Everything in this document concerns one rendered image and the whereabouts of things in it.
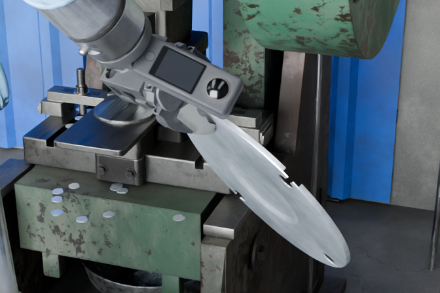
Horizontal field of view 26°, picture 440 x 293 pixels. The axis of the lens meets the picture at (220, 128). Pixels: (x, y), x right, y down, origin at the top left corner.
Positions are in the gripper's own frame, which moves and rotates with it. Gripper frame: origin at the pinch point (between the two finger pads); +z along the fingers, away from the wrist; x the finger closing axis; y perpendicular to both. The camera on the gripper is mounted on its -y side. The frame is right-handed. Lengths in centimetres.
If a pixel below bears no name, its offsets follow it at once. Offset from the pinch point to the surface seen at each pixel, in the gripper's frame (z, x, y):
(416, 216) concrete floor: 193, -47, 56
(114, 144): 38, -1, 47
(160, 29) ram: 39, -26, 52
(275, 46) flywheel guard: 36, -27, 24
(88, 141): 36, 0, 51
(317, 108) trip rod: 92, -38, 45
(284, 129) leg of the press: 84, -28, 45
